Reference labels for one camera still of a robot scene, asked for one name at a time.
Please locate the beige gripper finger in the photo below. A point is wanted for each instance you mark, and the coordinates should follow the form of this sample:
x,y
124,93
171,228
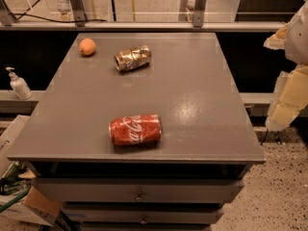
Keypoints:
x,y
290,97

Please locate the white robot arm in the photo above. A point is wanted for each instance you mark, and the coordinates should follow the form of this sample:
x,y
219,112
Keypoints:
x,y
293,38

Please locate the red coca-cola can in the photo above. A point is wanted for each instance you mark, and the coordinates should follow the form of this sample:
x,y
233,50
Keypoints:
x,y
135,129

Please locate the grey drawer cabinet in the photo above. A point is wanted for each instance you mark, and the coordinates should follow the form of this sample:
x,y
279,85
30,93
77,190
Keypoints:
x,y
207,142

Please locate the upper drawer knob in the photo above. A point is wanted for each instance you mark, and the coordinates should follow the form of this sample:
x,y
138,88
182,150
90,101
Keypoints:
x,y
139,197

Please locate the drawer knob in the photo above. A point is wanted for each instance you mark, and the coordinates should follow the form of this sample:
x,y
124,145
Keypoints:
x,y
139,197
143,220

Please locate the lower drawer knob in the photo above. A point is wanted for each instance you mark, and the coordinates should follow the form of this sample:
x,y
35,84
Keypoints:
x,y
143,220

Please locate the orange fruit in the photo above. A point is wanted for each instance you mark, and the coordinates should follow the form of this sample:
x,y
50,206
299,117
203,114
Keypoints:
x,y
87,46

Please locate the white pump soap bottle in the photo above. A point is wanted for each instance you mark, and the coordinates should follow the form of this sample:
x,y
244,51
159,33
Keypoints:
x,y
19,85

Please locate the cardboard box with clutter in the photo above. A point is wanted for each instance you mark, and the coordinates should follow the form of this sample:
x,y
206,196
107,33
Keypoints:
x,y
28,204

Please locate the grey metal railing frame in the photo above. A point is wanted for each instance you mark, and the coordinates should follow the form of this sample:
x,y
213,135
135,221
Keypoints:
x,y
148,15

